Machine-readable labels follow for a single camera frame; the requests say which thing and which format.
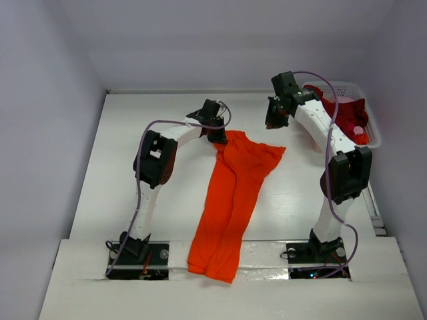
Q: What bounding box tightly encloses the orange t shirt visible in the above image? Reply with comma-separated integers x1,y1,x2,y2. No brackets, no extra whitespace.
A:
187,131,286,283

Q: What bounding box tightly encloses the dark red t shirt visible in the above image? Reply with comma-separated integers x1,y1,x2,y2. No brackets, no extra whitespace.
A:
302,84,370,141

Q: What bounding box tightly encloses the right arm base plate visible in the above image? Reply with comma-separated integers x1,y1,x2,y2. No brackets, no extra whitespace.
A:
280,242,351,279

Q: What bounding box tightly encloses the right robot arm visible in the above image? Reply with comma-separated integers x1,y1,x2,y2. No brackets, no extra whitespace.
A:
265,71,372,265

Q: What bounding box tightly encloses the white plastic basket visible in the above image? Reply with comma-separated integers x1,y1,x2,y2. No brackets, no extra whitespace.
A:
303,81,381,149

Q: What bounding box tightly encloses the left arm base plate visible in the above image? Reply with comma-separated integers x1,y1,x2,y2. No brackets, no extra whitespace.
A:
107,241,169,281

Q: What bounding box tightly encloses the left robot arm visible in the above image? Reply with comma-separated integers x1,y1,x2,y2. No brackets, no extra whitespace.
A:
117,99,232,263

